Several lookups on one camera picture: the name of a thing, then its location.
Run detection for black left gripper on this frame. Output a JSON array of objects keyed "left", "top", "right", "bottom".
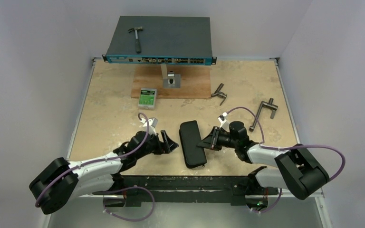
[{"left": 135, "top": 130, "right": 177, "bottom": 160}]

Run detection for black zipper tool case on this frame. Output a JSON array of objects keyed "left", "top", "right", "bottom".
[{"left": 179, "top": 120, "right": 207, "bottom": 169}]

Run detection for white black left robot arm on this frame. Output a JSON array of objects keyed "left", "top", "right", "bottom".
[{"left": 29, "top": 130, "right": 179, "bottom": 215}]

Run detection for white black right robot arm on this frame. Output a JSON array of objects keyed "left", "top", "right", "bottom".
[{"left": 197, "top": 121, "right": 330, "bottom": 200}]

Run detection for green grey device box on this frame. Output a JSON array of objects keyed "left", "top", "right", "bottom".
[{"left": 138, "top": 88, "right": 157, "bottom": 110}]

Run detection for brown wooden board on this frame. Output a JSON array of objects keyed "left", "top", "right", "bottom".
[{"left": 131, "top": 64, "right": 211, "bottom": 99}]

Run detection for small grey hammer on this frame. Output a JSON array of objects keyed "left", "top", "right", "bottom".
[{"left": 128, "top": 26, "right": 143, "bottom": 54}]

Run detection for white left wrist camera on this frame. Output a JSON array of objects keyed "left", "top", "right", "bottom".
[{"left": 140, "top": 117, "right": 158, "bottom": 135}]

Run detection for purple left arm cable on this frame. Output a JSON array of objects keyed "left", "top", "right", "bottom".
[{"left": 34, "top": 113, "right": 150, "bottom": 209}]

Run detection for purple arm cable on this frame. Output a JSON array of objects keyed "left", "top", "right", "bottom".
[
  {"left": 34, "top": 113, "right": 150, "bottom": 209},
  {"left": 225, "top": 107, "right": 346, "bottom": 214}
]

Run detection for aluminium table frame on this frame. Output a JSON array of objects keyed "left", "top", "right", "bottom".
[{"left": 42, "top": 57, "right": 333, "bottom": 228}]

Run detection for small metal door handle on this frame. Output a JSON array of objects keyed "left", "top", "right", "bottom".
[{"left": 211, "top": 83, "right": 227, "bottom": 106}]

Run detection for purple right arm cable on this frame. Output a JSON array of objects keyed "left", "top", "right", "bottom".
[{"left": 225, "top": 107, "right": 346, "bottom": 214}]

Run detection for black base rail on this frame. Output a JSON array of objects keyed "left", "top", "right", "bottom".
[{"left": 94, "top": 175, "right": 279, "bottom": 208}]

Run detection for metal bracket stand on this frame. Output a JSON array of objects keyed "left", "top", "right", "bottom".
[{"left": 161, "top": 64, "right": 181, "bottom": 89}]

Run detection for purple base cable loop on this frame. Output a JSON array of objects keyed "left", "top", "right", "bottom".
[{"left": 103, "top": 186, "right": 155, "bottom": 222}]

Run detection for grey network switch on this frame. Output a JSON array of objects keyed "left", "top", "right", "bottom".
[{"left": 102, "top": 16, "right": 217, "bottom": 66}]

